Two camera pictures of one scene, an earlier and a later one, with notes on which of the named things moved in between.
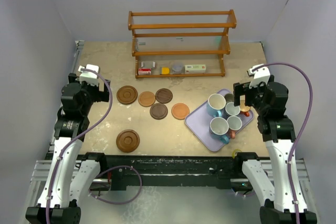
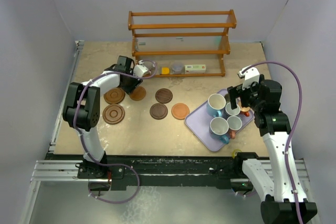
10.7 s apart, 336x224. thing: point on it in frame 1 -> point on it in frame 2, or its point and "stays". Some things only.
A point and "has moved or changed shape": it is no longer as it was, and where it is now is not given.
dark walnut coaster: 158,111 stays
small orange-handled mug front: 234,123 stays
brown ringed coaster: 127,95 has moved or changed shape
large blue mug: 216,105 stays
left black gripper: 100,96 -> 136,82
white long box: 195,68 stays
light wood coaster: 146,98 -> 138,93
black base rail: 131,171 stays
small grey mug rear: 232,110 stays
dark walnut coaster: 164,95 stays
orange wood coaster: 180,110 stays
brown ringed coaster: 127,140 -> 113,114
